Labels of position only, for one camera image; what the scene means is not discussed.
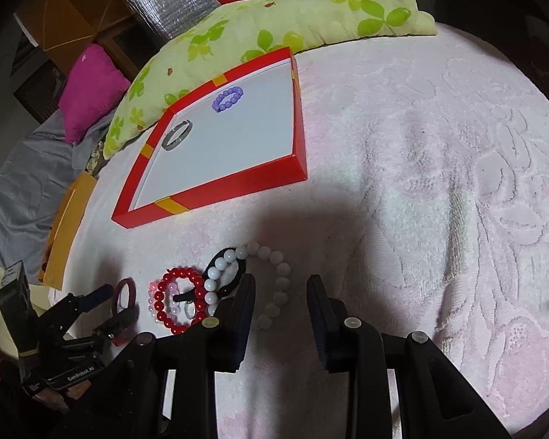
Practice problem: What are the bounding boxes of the red jewelry box tray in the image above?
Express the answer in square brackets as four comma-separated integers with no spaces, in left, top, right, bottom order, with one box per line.
[112,47,308,229]

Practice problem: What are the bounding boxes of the brown cardboard box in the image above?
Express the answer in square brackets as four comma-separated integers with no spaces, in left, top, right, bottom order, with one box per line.
[14,0,135,60]

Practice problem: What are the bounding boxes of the maroon bangle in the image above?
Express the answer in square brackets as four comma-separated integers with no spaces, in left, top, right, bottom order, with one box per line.
[111,277,137,316]

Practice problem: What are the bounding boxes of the large white bead bracelet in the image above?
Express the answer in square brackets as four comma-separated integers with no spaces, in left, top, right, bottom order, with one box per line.
[203,242,292,330]

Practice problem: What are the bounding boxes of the green floral pillow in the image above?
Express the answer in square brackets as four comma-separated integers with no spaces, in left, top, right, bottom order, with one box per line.
[103,0,437,161]

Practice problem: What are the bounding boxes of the patterned cloth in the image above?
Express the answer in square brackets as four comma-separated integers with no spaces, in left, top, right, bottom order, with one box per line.
[86,139,106,177]

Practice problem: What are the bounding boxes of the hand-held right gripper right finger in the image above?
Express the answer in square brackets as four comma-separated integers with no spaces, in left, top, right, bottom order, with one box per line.
[306,274,513,439]

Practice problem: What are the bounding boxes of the wooden frame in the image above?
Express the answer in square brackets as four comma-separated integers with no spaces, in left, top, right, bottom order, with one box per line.
[96,18,142,78]

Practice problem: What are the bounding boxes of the black hair tie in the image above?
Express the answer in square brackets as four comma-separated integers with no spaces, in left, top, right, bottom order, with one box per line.
[173,248,249,305]

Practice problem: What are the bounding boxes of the silver metal bangle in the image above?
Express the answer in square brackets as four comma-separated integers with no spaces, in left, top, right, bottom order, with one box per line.
[162,120,193,150]

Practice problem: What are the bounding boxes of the grey blanket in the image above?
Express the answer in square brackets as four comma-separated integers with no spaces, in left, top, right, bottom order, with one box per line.
[0,105,115,270]

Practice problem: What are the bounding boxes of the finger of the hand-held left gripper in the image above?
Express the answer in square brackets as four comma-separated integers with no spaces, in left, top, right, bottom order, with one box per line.
[55,284,115,326]
[90,306,137,345]

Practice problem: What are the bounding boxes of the silver foil sheet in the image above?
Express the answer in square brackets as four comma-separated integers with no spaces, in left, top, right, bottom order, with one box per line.
[121,0,380,44]

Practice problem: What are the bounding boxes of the magenta pillow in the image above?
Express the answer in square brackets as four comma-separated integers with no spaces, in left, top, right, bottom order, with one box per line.
[58,45,131,145]

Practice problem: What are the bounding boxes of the orange flat box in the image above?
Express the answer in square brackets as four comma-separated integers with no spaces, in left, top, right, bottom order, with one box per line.
[37,174,98,290]

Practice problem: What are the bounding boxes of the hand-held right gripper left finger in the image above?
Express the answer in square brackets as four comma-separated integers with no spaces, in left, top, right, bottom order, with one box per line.
[71,273,257,439]

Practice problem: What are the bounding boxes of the small pink white bead bracelet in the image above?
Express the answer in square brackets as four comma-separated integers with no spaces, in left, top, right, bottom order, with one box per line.
[147,279,184,325]

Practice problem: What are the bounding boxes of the person's left hand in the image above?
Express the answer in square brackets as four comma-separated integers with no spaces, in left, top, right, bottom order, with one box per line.
[39,375,94,412]

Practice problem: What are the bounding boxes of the red bead bracelet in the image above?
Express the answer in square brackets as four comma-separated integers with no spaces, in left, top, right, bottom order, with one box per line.
[154,267,211,335]

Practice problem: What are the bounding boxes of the pink fleece blanket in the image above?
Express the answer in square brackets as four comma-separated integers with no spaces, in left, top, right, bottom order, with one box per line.
[41,23,549,439]

